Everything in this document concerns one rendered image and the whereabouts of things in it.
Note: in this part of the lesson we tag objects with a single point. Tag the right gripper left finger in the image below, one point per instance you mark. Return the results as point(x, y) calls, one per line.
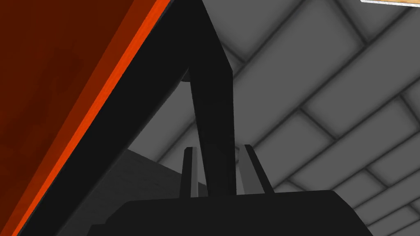
point(190, 173)

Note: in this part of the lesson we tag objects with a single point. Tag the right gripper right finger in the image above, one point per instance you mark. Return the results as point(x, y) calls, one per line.
point(251, 177)

